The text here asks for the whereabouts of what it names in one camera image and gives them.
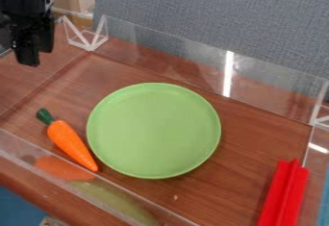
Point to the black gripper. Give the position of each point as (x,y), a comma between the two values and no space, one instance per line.
(29,22)

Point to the orange toy carrot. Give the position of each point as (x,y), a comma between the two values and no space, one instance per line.
(67,140)

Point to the green round plate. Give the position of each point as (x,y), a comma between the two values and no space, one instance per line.
(152,130)

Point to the clear acrylic triangle bracket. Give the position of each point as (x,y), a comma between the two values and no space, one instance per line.
(87,40)

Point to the clear acrylic tray wall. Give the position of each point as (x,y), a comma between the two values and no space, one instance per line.
(274,117)

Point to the red plastic bracket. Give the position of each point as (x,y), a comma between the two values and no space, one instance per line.
(285,196)

